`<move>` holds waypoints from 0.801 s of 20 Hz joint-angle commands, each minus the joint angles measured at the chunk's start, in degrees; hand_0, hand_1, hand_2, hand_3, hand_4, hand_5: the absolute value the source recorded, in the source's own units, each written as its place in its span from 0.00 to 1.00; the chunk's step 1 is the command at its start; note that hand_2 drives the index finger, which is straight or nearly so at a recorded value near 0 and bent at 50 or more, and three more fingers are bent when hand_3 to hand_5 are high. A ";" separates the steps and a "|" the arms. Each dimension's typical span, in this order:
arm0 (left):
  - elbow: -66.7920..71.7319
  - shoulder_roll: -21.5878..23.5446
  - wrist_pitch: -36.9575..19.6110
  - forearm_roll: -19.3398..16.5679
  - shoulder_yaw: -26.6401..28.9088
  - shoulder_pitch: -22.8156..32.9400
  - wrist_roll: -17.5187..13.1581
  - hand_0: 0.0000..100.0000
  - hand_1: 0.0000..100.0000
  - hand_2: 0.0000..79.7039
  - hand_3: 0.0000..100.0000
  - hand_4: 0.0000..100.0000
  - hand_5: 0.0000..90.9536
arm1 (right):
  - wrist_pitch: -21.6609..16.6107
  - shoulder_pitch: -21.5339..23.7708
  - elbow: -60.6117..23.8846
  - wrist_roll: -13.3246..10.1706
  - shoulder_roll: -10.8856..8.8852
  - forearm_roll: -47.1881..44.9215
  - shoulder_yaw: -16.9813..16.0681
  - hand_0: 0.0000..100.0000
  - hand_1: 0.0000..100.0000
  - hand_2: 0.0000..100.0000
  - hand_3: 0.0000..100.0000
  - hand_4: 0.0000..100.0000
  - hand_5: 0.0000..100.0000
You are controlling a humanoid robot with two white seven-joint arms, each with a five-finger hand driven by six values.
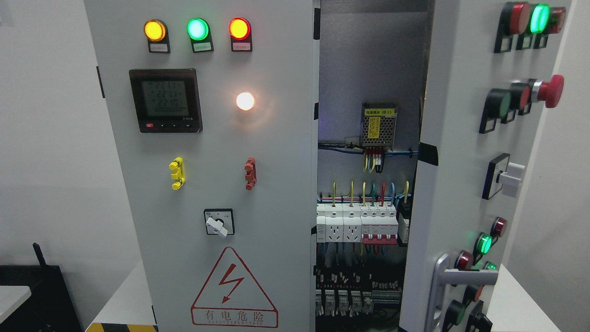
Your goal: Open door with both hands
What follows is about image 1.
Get grey cabinet door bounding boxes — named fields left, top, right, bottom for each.
left=85, top=0, right=319, bottom=332
left=400, top=0, right=572, bottom=332

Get red terminal connector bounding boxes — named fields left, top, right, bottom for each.
left=244, top=157, right=257, bottom=191

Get white glowing indicator light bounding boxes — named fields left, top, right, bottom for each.
left=236, top=92, right=255, bottom=111

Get white socket breaker row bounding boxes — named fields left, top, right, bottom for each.
left=316, top=202, right=398, bottom=245

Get metal mesh power supply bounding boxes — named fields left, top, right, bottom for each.
left=360, top=102, right=397, bottom=148

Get yellow terminal connector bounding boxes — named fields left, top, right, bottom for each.
left=169, top=157, right=186, bottom=190

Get grey electrical cabinet body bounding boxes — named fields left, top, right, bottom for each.
left=313, top=0, right=434, bottom=332

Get black relay terminal row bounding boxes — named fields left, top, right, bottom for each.
left=313, top=266, right=404, bottom=317

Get black digital power meter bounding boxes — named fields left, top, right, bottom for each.
left=129, top=69, right=203, bottom=134

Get red electric hazard warning sticker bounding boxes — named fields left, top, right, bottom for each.
left=190, top=247, right=279, bottom=328

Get red indicator light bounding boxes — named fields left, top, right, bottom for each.
left=228, top=17, right=253, bottom=52

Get green indicator light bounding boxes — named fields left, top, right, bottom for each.
left=186, top=18, right=214, bottom=53

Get yellow indicator light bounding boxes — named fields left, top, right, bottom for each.
left=144, top=19, right=171, bottom=53

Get red emergency stop button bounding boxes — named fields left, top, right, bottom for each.
left=528, top=74, right=565, bottom=108

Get black box with antenna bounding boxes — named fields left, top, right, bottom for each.
left=0, top=243, right=82, bottom=332

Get silver door handle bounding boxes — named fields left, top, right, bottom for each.
left=424, top=254, right=499, bottom=332

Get right door rotary switch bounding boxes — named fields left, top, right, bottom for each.
left=481, top=153, right=526, bottom=200

